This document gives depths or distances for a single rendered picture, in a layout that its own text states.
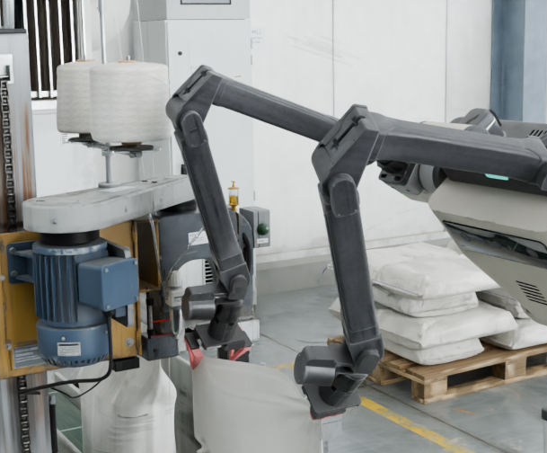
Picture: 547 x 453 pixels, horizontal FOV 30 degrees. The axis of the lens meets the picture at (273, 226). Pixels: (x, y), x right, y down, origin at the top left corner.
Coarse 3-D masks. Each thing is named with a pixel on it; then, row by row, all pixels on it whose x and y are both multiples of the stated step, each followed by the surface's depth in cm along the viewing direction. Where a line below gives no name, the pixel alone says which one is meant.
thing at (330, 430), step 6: (324, 420) 247; (330, 420) 248; (336, 420) 249; (324, 426) 248; (330, 426) 248; (336, 426) 249; (324, 432) 248; (330, 432) 249; (336, 432) 250; (324, 438) 248; (330, 438) 249
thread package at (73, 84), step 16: (64, 64) 232; (80, 64) 229; (96, 64) 230; (64, 80) 230; (80, 80) 229; (64, 96) 230; (80, 96) 229; (64, 112) 231; (80, 112) 229; (64, 128) 231; (80, 128) 230
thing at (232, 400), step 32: (192, 384) 236; (224, 384) 212; (256, 384) 225; (288, 384) 216; (224, 416) 213; (256, 416) 208; (288, 416) 205; (224, 448) 215; (256, 448) 209; (288, 448) 206; (320, 448) 198
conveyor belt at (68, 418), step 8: (56, 392) 408; (56, 400) 399; (64, 400) 399; (56, 408) 390; (64, 408) 390; (72, 408) 390; (64, 416) 381; (72, 416) 381; (80, 416) 381; (64, 424) 373; (72, 424) 373; (80, 424) 373; (64, 432) 365; (72, 432) 365; (80, 432) 365; (72, 440) 358; (80, 440) 358; (80, 448) 351
